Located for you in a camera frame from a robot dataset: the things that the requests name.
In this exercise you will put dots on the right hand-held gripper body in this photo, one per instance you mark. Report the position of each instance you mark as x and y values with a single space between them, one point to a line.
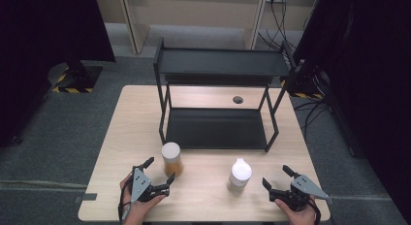
299 192

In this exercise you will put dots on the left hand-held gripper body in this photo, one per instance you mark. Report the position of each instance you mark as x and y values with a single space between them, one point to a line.
141 184

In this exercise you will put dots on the orange spice jar white lid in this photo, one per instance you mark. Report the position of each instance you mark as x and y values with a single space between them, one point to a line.
171 152

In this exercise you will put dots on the white jar with yellow button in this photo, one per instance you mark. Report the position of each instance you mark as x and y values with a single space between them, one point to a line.
240 172

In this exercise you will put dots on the black two-tier metal shelf rack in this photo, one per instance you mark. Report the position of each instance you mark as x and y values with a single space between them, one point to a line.
219 61

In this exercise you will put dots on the person's right hand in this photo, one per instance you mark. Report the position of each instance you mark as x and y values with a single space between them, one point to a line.
299 216

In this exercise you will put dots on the person's left hand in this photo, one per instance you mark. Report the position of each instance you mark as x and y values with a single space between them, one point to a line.
139 210

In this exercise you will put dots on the hazard-striped black stand base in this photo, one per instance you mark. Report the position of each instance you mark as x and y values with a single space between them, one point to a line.
305 86
77 78

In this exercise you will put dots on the black curtain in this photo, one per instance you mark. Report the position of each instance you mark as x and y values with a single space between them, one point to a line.
48 40
371 73

